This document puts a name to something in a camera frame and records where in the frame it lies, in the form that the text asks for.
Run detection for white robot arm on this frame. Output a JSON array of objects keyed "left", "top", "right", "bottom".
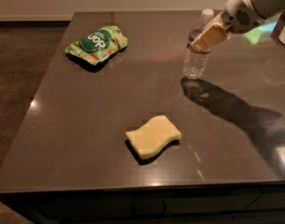
[{"left": 192, "top": 0, "right": 285, "bottom": 51}]

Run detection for green snack bag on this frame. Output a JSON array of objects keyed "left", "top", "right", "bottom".
[{"left": 65, "top": 25, "right": 128, "bottom": 66}]

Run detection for yellow wavy sponge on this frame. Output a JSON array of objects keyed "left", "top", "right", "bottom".
[{"left": 125, "top": 115, "right": 181, "bottom": 160}]

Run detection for dark cabinet drawer fronts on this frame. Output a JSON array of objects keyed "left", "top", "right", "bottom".
[{"left": 0, "top": 186, "right": 285, "bottom": 224}]

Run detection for clear plastic water bottle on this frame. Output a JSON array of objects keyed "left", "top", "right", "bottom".
[{"left": 183, "top": 8, "right": 214, "bottom": 79}]

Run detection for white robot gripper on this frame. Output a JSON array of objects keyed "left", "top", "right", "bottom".
[{"left": 192, "top": 0, "right": 266, "bottom": 51}]

